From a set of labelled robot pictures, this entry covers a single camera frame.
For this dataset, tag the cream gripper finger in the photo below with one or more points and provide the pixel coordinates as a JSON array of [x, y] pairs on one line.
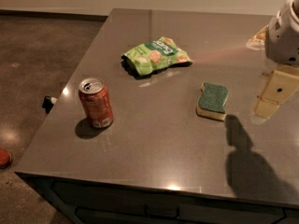
[[257, 42], [281, 84]]

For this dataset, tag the orange soda can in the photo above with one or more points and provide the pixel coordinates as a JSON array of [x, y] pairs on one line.
[[94, 96]]

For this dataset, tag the black object beside table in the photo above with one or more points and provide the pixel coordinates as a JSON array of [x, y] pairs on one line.
[[48, 103]]

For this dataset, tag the red object on floor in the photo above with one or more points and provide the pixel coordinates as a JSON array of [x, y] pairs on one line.
[[5, 158]]

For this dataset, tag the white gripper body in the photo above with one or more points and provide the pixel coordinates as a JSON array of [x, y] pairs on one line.
[[282, 41]]

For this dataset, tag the dark cabinet drawer front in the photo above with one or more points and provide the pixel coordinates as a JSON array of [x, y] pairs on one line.
[[87, 203]]

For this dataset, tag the green and yellow sponge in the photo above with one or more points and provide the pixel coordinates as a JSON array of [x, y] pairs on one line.
[[212, 101]]

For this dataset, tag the green snack bag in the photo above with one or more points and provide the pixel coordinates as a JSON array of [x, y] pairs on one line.
[[156, 55]]

